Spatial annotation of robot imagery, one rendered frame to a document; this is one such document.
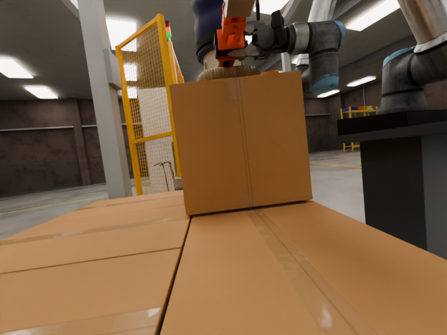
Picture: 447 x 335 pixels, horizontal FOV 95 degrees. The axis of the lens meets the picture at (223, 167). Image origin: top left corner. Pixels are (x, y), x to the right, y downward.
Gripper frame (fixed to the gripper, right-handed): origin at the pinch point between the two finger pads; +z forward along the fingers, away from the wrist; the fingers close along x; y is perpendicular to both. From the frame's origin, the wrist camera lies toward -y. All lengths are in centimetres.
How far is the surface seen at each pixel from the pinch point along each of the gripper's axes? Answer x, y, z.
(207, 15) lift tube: 20.4, 18.9, 5.2
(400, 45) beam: 274, 639, -706
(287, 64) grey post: 127, 343, -163
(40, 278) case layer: -54, -29, 44
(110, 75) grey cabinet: 45, 126, 90
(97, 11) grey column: 102, 129, 94
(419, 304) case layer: -54, -47, -10
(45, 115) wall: 216, 890, 701
